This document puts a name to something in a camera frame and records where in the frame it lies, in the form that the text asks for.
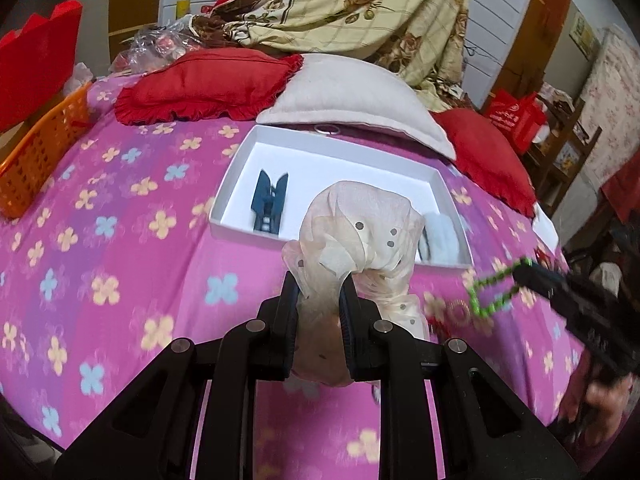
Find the red beaded bracelet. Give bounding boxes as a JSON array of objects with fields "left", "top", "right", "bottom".
[{"left": 425, "top": 295, "right": 496, "bottom": 336}]

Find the red shopping bag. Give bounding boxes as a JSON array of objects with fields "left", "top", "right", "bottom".
[{"left": 482, "top": 89, "right": 548, "bottom": 156}]

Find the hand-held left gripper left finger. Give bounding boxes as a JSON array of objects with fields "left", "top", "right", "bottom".
[{"left": 52, "top": 272, "right": 302, "bottom": 480}]

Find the orange plastic basket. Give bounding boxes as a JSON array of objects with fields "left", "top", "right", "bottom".
[{"left": 0, "top": 82, "right": 93, "bottom": 218}]

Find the cream dotted organza scrunchie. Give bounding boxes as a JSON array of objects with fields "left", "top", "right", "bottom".
[{"left": 281, "top": 179, "right": 431, "bottom": 388}]

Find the wooden shelf rack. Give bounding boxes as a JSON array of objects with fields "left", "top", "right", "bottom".
[{"left": 524, "top": 94, "right": 603, "bottom": 213}]

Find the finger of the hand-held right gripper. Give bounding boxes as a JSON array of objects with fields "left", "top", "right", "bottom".
[{"left": 512, "top": 261, "right": 571, "bottom": 311}]

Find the person's right hand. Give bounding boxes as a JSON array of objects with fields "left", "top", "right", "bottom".
[{"left": 582, "top": 374, "right": 637, "bottom": 417}]

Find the light blue fabric piece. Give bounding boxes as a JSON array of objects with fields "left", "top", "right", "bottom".
[{"left": 417, "top": 211, "right": 463, "bottom": 263}]

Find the pale floral curtain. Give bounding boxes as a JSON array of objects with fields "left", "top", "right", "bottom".
[{"left": 580, "top": 25, "right": 640, "bottom": 186}]

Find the red ruffled pillow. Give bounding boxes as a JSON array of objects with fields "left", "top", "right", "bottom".
[
  {"left": 432, "top": 108, "right": 538, "bottom": 218},
  {"left": 115, "top": 49, "right": 305, "bottom": 126}
]

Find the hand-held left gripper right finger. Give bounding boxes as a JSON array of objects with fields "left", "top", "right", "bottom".
[{"left": 339, "top": 277, "right": 581, "bottom": 480}]

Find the pink floral bedsheet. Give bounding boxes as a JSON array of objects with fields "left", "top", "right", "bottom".
[{"left": 0, "top": 52, "right": 591, "bottom": 480}]

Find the dark blue hair clip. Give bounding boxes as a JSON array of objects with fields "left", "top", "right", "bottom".
[{"left": 250, "top": 169, "right": 290, "bottom": 233}]

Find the white shallow cardboard box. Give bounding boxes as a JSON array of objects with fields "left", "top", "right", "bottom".
[{"left": 209, "top": 124, "right": 473, "bottom": 268}]

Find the clear plastic bag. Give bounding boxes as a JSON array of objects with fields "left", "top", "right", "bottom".
[{"left": 109, "top": 20, "right": 201, "bottom": 76}]

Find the cream floral checked blanket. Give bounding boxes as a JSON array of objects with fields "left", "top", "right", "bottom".
[{"left": 192, "top": 0, "right": 473, "bottom": 113}]

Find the off-white pillow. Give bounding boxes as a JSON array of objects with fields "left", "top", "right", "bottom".
[{"left": 256, "top": 54, "right": 457, "bottom": 161}]

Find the green beaded bracelet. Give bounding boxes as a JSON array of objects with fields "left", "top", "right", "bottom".
[{"left": 467, "top": 257, "right": 532, "bottom": 318}]

